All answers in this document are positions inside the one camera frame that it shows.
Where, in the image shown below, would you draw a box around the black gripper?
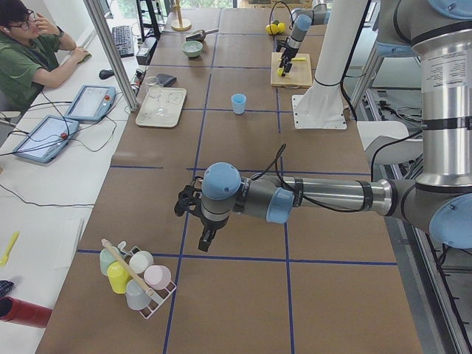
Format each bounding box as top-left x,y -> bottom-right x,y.
198,212 -> 227,251
279,47 -> 294,74

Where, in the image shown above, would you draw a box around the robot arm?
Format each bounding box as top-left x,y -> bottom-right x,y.
194,1 -> 471,251
276,1 -> 330,77

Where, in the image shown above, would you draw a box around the light blue cup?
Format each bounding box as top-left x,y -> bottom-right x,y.
231,93 -> 247,115

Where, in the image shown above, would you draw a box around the pink cup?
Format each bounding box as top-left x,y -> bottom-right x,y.
144,265 -> 171,290

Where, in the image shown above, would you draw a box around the white cup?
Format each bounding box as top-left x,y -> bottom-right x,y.
129,251 -> 153,274

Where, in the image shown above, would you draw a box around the grey cup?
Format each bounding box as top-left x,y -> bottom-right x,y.
125,280 -> 150,310

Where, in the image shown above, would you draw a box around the yellow cup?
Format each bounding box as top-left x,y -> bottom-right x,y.
106,261 -> 132,294

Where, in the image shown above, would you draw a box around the mint green cup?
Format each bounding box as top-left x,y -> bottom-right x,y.
99,248 -> 116,277

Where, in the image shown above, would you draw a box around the bamboo cutting board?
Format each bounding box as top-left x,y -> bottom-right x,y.
271,52 -> 313,88

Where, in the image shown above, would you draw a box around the whole yellow lemons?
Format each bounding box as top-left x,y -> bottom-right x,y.
265,21 -> 286,35

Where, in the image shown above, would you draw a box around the metal ice scoop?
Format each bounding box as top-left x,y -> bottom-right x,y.
185,28 -> 219,42

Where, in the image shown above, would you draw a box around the green bowl of ice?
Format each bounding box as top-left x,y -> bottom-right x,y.
181,41 -> 204,58

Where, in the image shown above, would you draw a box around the wooden mug tree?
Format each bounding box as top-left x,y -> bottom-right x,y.
171,0 -> 192,32

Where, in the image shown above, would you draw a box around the grey folded cloth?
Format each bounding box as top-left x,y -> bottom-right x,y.
156,73 -> 177,87

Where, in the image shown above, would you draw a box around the white chair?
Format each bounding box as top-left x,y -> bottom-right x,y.
357,121 -> 423,164

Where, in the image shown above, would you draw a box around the cream bear tray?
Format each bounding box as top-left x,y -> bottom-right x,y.
136,87 -> 187,128

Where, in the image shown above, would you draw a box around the clear wine glass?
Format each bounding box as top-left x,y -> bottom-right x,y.
145,77 -> 165,117

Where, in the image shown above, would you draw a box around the black keyboard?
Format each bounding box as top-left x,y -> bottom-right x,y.
111,25 -> 134,58

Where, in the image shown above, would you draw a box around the upper blue teach pendant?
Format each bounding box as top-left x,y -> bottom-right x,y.
64,85 -> 117,122

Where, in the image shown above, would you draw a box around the blue teach pendant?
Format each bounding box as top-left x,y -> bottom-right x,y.
64,85 -> 117,122
13,115 -> 79,164

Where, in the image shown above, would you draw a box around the black computer mouse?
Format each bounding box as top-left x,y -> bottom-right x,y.
98,69 -> 114,80

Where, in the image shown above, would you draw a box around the lower blue teach pendant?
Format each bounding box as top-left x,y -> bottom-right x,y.
13,115 -> 79,164

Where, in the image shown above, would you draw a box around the yellow spatula on desk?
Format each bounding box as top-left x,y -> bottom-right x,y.
0,231 -> 20,267

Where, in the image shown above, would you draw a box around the red cylinder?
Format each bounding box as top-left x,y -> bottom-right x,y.
1,296 -> 52,328

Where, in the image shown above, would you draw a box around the person in green shirt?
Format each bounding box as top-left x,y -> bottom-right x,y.
1,1 -> 91,113

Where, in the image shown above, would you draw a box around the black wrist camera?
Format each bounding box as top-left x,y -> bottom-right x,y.
174,184 -> 201,217
275,39 -> 286,52

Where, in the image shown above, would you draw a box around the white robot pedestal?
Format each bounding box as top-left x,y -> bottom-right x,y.
292,0 -> 370,130

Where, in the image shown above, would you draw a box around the white wire cup rack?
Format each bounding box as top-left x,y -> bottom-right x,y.
117,241 -> 176,319

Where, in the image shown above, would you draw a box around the aluminium frame post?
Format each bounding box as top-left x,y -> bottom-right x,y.
83,0 -> 139,112

